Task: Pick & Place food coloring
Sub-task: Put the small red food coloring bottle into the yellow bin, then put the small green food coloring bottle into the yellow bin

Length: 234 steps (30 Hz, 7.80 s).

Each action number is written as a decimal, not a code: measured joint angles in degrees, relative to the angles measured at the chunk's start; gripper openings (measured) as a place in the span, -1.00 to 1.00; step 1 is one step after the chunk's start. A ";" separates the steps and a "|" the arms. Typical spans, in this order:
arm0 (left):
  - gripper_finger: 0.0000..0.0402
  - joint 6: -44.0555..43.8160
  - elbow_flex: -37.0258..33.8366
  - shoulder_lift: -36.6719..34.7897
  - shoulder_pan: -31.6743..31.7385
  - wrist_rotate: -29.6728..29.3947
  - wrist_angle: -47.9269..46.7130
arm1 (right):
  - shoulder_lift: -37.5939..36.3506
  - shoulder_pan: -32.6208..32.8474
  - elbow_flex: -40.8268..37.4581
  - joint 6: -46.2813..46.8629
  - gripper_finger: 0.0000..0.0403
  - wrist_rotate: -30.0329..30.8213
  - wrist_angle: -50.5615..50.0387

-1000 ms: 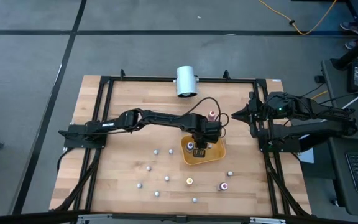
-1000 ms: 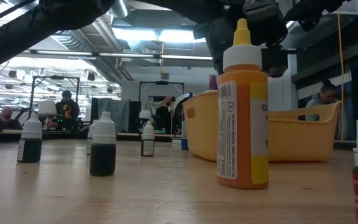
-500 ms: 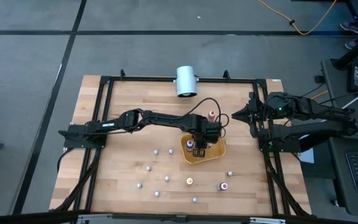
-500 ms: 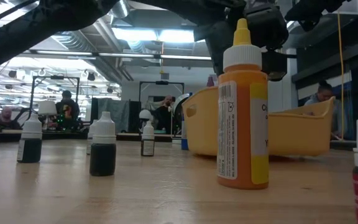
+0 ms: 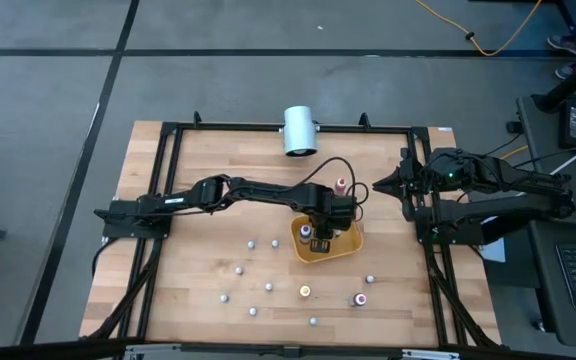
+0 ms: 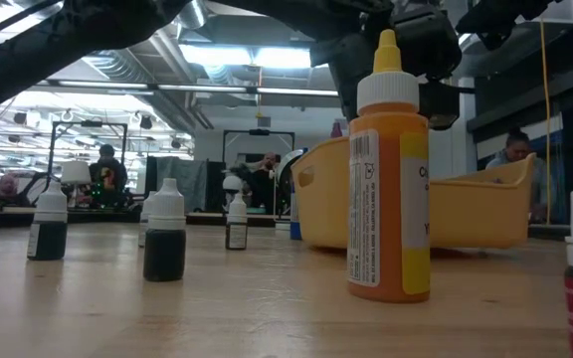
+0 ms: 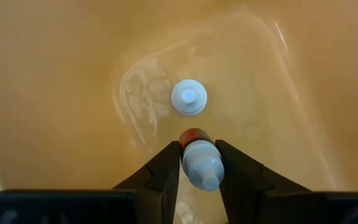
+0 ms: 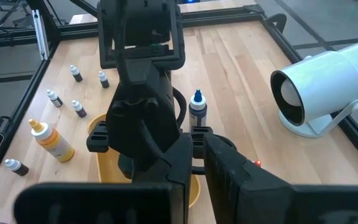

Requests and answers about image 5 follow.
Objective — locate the yellow cap colouring bottle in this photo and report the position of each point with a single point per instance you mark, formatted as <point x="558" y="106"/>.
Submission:
<point x="305" y="291"/>

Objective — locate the black diagonal pole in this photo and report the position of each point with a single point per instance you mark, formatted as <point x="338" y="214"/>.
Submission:
<point x="568" y="82"/>

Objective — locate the purple cap colouring bottle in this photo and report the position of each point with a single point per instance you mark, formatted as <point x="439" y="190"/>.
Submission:
<point x="305" y="232"/>

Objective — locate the black frame clamp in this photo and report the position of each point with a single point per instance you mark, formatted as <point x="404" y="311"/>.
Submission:
<point x="364" y="119"/>
<point x="197" y="118"/>

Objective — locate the person's shoe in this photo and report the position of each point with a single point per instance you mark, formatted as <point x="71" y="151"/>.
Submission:
<point x="565" y="71"/>
<point x="565" y="44"/>

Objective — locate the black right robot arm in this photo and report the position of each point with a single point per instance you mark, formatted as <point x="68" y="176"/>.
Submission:
<point x="508" y="172"/>

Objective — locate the red cap colouring bottle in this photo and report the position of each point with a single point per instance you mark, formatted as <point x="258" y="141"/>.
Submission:
<point x="340" y="184"/>

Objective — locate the yellow plastic bin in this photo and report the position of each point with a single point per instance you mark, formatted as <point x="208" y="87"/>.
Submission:
<point x="348" y="245"/>

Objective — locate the black mount bar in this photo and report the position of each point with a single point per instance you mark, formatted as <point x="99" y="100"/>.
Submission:
<point x="288" y="351"/>

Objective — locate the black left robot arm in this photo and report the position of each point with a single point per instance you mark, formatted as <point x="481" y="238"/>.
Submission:
<point x="268" y="192"/>

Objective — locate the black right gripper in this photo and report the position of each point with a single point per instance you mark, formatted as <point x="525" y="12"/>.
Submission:
<point x="415" y="180"/>

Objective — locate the magenta cap colouring bottle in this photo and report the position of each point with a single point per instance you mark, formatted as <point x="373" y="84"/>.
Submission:
<point x="360" y="299"/>

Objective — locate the black power plug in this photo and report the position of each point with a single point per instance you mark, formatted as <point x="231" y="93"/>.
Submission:
<point x="513" y="126"/>

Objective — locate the black metal table frame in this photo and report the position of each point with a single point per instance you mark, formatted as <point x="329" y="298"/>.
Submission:
<point x="233" y="127"/>

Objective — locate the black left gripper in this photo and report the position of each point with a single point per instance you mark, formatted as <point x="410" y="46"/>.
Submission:
<point x="333" y="210"/>

